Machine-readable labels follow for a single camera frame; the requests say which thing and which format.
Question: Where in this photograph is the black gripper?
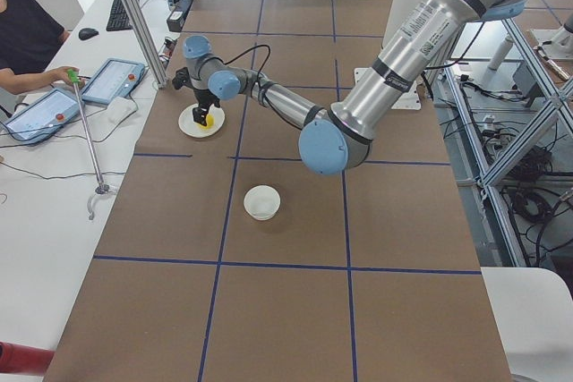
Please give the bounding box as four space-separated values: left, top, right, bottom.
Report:
192 89 219 124

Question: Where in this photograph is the yellow lemon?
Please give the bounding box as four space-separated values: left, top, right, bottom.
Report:
198 114 215 129

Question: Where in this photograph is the operator forearm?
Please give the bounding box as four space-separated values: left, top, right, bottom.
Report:
0 68 52 95

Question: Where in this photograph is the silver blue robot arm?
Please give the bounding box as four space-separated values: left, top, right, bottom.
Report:
173 0 526 175

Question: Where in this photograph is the white round plate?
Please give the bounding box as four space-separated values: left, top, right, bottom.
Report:
178 103 225 139

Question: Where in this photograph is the white small bowl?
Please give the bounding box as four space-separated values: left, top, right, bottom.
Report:
244 185 281 221

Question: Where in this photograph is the operator hand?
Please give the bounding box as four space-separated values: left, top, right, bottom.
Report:
45 66 81 86

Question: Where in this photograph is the white crumpled cloth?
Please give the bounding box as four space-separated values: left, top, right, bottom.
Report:
106 98 137 125

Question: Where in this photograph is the black mini pc box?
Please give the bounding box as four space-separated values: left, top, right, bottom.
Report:
167 0 192 32

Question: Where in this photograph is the far blue teach pendant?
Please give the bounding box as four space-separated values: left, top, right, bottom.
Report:
81 58 145 106

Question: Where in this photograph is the blue teach pendant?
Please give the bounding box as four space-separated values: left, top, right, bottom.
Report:
2 89 80 145
81 58 145 106

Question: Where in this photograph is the black keyboard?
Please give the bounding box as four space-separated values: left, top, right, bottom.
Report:
106 0 132 32

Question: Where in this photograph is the black computer mouse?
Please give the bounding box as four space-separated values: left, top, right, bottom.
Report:
78 28 99 41

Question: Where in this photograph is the near blue teach pendant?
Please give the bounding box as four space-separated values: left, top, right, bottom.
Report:
2 89 80 145

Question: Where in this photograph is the red cylinder object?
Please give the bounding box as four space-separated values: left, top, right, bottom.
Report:
1 342 55 377

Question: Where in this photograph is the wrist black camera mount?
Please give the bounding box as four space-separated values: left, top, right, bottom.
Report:
172 67 192 90

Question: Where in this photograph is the green handled reacher grabber stick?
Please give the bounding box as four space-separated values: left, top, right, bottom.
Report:
66 68 118 221

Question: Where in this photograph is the aluminium frame post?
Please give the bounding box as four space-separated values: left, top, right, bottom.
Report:
122 0 167 89

